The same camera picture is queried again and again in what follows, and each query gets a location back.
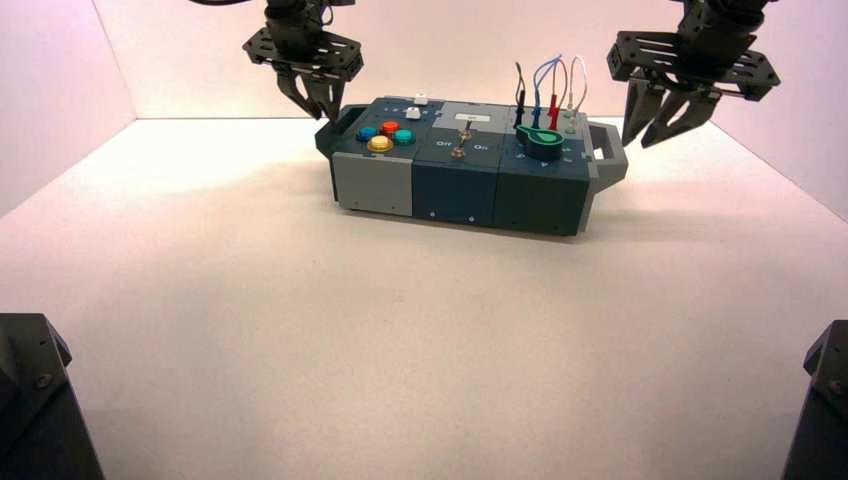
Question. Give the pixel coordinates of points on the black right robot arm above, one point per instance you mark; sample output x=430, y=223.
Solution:
x=722, y=5

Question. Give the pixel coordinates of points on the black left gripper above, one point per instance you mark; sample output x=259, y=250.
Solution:
x=298, y=50

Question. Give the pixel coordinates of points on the red push button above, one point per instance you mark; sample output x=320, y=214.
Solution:
x=390, y=128

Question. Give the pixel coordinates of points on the grey and teal control box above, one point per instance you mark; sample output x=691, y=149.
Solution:
x=450, y=192

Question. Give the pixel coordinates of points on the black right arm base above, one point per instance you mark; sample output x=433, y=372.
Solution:
x=825, y=424

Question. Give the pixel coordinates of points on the metal toggle switch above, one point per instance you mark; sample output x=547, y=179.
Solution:
x=457, y=152
x=466, y=130

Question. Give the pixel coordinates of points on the green rotary knob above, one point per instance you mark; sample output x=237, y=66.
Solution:
x=540, y=142

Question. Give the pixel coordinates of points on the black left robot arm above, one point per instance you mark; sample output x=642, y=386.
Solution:
x=291, y=4

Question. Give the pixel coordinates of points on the blue push button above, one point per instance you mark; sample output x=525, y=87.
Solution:
x=366, y=134

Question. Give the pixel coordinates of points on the teal push button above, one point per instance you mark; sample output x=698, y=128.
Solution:
x=403, y=138

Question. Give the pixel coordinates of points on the white slider knob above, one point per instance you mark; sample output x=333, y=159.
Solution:
x=413, y=113
x=420, y=100

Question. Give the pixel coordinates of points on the yellow push button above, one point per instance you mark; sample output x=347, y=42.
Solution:
x=380, y=144

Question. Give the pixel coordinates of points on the white paper label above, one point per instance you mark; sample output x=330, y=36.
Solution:
x=472, y=117

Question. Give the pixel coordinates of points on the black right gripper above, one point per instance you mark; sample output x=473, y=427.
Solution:
x=709, y=63

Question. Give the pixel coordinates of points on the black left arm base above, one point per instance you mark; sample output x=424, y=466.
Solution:
x=33, y=411

